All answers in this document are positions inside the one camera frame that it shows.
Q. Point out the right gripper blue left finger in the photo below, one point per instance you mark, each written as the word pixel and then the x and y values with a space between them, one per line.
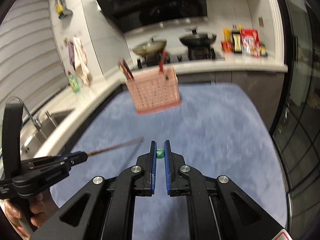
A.
pixel 152 168

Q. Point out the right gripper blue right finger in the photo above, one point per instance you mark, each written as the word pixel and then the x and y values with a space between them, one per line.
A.
pixel 167 161

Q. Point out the brown chopstick gold band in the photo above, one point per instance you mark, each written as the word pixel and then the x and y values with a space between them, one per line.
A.
pixel 124 144

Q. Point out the pink perforated utensil basket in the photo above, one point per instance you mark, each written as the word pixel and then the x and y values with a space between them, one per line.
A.
pixel 153 91

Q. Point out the dark red chopstick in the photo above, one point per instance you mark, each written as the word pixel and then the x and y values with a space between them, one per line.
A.
pixel 161 64
pixel 164 53
pixel 128 69

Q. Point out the green chopstick gold band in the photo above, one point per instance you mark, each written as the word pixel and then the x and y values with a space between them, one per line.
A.
pixel 160 153

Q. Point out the person's left hand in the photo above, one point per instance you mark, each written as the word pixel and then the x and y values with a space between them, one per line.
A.
pixel 40 209

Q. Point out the stainless steel sink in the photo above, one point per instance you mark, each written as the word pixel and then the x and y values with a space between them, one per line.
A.
pixel 32 139

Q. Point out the blue plush table mat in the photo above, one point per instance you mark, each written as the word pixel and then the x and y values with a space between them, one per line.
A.
pixel 217 129

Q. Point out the black gas stove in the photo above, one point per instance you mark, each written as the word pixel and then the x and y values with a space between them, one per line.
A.
pixel 190 54

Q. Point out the beige wok with glass lid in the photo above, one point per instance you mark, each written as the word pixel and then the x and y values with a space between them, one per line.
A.
pixel 150 47

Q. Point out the green dish soap bottle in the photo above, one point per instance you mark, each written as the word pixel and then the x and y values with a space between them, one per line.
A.
pixel 73 82

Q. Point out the black wok with lid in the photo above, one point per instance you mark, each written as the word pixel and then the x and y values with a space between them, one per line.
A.
pixel 196 39

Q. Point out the white hanging towel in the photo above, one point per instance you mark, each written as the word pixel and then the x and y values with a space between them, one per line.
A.
pixel 80 61

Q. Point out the red instant noodle cup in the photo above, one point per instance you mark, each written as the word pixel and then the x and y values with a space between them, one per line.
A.
pixel 227 46

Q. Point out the dark soy sauce bottle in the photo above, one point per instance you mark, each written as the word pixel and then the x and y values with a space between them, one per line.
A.
pixel 236 39

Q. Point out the glass door with decals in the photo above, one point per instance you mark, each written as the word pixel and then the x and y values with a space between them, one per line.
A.
pixel 295 132

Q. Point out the yellow snack packet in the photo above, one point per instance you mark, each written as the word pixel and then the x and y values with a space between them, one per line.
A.
pixel 227 34

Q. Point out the purple hanging cloth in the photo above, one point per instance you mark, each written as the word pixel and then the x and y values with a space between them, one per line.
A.
pixel 71 53

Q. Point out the red cereal bag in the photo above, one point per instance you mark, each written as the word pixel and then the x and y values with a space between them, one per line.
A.
pixel 250 42

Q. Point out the small green yellow jar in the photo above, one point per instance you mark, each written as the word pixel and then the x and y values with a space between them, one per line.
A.
pixel 263 52

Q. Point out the black range hood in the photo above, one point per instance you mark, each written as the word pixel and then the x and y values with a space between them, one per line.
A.
pixel 128 15

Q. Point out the wall mounted sponge holder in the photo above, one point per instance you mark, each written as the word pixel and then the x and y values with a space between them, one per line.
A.
pixel 62 10

